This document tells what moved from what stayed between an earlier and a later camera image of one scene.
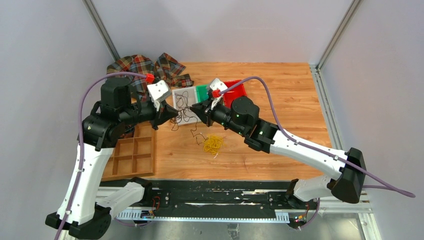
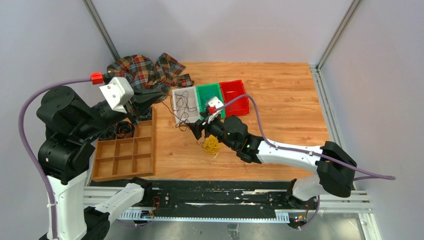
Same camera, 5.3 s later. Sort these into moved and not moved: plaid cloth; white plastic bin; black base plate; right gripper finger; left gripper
Moved: left gripper; right gripper finger
Not moved: plaid cloth; white plastic bin; black base plate
